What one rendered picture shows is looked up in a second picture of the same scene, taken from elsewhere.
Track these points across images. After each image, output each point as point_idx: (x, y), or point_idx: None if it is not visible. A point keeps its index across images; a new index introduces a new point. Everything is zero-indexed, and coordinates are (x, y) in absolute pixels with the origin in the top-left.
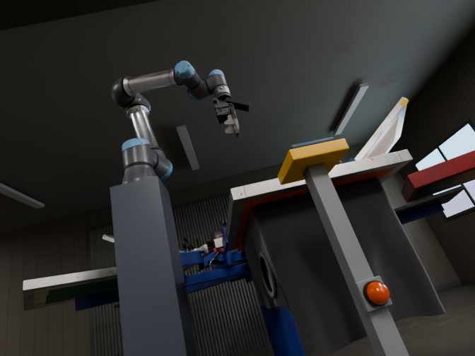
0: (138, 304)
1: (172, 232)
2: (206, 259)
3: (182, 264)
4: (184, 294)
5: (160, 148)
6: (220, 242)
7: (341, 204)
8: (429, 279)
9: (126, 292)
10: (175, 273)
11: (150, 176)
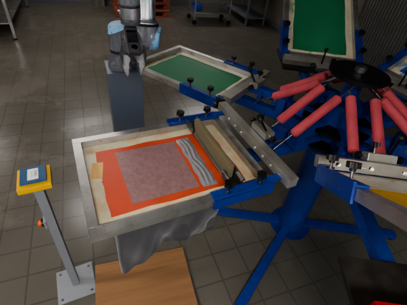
0: (113, 127)
1: (131, 105)
2: (260, 95)
3: (200, 100)
4: None
5: (143, 24)
6: (220, 108)
7: (37, 201)
8: (120, 264)
9: (112, 120)
10: (120, 129)
11: (114, 66)
